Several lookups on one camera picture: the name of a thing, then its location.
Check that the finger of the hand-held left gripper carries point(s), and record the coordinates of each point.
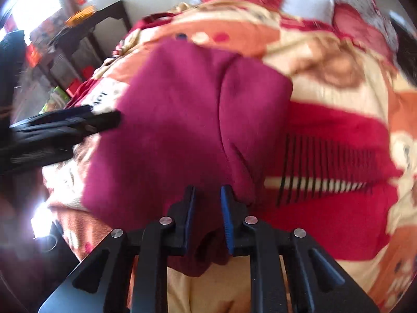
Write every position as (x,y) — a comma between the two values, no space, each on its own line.
(55,116)
(104,120)

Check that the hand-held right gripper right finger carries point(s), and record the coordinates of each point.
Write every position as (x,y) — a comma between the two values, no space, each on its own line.
(228,221)

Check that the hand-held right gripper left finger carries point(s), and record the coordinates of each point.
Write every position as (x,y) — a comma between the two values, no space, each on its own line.
(188,218)

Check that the maroon sweater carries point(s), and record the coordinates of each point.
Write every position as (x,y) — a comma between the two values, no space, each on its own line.
(182,120)

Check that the colourful printed packet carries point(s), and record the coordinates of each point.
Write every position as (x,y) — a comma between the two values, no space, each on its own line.
(55,100)

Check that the red box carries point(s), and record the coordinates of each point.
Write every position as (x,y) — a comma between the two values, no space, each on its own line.
(73,88)
(32,54)
(88,71)

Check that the orange round object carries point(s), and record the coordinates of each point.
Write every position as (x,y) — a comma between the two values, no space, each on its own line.
(80,15)

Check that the black side table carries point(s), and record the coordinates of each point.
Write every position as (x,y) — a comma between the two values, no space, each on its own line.
(107,13)

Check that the bright window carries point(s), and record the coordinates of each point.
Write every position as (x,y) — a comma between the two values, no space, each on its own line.
(35,6)

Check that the red orange printed blanket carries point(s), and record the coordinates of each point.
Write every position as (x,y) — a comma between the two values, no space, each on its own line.
(342,111)

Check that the white pillow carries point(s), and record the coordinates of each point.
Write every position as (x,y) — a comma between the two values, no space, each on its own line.
(308,5)

